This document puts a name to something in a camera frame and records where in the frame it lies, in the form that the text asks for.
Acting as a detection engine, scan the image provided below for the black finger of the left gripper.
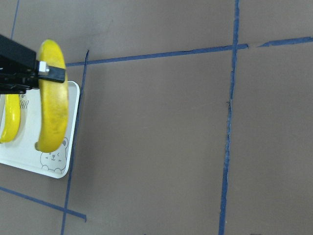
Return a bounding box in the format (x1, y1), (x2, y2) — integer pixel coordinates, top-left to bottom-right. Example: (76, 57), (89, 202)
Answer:
(38, 61), (66, 83)

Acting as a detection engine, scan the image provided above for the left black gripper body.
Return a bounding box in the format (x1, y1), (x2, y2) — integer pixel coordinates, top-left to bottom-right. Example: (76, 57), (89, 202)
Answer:
(0, 35), (39, 94)

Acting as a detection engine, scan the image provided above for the yellow banana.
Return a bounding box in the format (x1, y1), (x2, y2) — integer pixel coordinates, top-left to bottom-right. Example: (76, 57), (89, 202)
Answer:
(0, 94), (21, 143)
(35, 39), (69, 153)

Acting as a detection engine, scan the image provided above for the white rectangular bear tray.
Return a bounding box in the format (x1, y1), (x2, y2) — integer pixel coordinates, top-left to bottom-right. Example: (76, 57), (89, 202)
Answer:
(0, 81), (81, 179)

